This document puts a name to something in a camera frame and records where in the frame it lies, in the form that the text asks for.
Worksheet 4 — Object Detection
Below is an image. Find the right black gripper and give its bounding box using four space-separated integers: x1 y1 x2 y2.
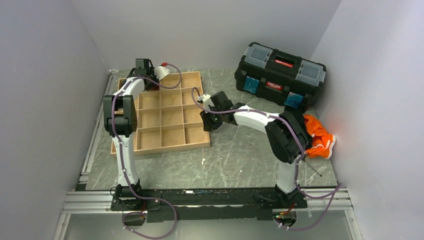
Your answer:
200 106 224 133

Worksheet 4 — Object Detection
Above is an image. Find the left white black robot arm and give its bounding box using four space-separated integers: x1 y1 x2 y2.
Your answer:
102 58 154 210

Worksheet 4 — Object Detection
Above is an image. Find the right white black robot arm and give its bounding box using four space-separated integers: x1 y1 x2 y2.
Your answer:
191 88 313 208

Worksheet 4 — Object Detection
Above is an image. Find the wooden compartment tray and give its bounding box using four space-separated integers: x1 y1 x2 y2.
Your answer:
110 70 212 158

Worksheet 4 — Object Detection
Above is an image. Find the black toolbox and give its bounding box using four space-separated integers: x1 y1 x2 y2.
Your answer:
234 42 327 112

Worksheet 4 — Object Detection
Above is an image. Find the yellow black screwdriver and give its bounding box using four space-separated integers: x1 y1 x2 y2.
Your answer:
303 158 323 177

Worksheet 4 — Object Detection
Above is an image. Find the orange garment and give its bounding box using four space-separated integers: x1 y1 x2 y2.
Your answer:
303 114 337 159

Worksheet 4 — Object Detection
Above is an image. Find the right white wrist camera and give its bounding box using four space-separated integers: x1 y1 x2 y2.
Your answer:
197 94 214 110

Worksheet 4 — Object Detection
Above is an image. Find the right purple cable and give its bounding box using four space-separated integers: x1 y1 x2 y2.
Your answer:
190 86 344 232

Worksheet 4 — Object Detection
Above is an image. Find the purple cable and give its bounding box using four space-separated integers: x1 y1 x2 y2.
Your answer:
110 62 182 240
190 86 344 232

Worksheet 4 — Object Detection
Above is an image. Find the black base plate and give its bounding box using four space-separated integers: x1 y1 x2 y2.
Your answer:
110 187 308 223

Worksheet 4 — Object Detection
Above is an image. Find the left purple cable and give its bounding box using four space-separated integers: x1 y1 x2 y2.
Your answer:
110 62 182 240

